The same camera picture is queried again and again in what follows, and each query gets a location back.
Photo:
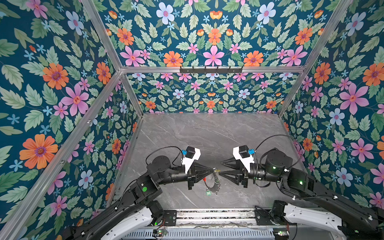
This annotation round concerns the right small circuit board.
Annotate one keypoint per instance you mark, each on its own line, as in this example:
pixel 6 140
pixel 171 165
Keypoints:
pixel 281 234

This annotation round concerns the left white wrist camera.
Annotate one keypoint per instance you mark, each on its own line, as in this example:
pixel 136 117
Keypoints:
pixel 190 155

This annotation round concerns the left small circuit board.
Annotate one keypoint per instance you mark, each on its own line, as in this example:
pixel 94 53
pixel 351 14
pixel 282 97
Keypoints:
pixel 160 233

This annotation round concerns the small circuit board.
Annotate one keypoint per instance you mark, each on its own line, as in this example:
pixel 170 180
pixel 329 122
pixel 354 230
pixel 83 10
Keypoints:
pixel 281 234
pixel 160 233

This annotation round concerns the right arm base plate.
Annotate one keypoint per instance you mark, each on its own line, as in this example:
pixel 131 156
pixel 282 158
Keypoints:
pixel 274 216

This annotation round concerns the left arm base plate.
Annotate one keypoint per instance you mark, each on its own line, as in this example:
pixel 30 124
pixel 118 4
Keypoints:
pixel 168 219

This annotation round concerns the metal keyring with red handle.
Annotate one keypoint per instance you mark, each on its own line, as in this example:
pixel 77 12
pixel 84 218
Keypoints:
pixel 216 185

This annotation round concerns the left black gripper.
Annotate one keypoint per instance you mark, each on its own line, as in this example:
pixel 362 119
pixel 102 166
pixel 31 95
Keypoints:
pixel 194 174

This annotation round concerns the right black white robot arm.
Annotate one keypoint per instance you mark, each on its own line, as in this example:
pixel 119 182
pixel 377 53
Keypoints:
pixel 340 216

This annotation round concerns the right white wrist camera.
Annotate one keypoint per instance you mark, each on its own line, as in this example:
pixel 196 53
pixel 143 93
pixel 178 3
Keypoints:
pixel 245 155

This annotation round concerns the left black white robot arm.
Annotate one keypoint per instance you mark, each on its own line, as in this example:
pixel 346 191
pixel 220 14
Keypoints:
pixel 137 207

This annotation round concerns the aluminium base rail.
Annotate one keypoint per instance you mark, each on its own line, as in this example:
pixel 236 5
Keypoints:
pixel 229 224

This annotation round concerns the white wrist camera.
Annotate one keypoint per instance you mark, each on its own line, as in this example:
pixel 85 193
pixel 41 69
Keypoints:
pixel 245 155
pixel 190 155

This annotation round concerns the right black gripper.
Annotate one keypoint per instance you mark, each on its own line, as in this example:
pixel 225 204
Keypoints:
pixel 242 176

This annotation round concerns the black hook rail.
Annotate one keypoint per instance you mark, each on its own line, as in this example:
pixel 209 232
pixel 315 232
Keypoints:
pixel 210 70

